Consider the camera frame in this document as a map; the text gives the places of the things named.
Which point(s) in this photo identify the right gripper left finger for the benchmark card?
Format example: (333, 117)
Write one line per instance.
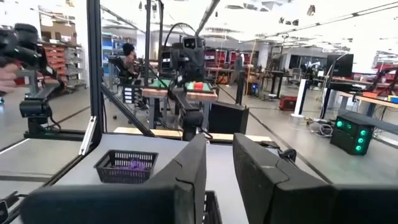
(186, 199)

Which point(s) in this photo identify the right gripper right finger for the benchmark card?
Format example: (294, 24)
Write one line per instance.
(280, 199)

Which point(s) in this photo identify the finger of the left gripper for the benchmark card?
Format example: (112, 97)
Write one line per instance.
(197, 63)
(186, 63)

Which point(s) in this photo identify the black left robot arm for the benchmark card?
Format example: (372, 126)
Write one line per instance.
(192, 119)

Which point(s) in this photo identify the small red block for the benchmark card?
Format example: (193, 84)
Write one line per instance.
(198, 85)

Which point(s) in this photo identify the black slotted plastic basket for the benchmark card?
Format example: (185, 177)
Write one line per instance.
(124, 177)
(213, 208)

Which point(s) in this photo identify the workbench with green mat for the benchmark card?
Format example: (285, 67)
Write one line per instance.
(202, 95)

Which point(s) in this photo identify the person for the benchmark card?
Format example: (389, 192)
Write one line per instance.
(7, 77)
(238, 67)
(129, 59)

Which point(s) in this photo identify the grey table mat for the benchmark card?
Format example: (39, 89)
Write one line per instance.
(219, 168)

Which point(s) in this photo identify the blue storage shelf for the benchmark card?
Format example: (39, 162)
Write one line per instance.
(112, 53)

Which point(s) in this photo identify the black computer case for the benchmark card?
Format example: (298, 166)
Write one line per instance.
(228, 118)

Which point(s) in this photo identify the red toolbox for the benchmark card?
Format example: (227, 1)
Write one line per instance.
(287, 103)

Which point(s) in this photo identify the black computer green lights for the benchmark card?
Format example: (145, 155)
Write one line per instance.
(351, 133)

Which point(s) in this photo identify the white floor pillar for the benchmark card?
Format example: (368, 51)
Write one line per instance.
(300, 98)

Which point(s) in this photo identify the shelf with red bins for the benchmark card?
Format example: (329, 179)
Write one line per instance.
(59, 62)

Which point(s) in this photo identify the silver aluminium bar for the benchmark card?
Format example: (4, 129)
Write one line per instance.
(87, 137)

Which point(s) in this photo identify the grey metal workbench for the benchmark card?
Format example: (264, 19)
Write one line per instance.
(373, 102)

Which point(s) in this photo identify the black monitor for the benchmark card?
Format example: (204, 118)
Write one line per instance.
(340, 65)

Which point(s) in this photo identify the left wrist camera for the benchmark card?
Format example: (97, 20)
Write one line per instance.
(189, 43)

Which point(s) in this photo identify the black frame bracket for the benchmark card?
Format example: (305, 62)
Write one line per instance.
(287, 155)

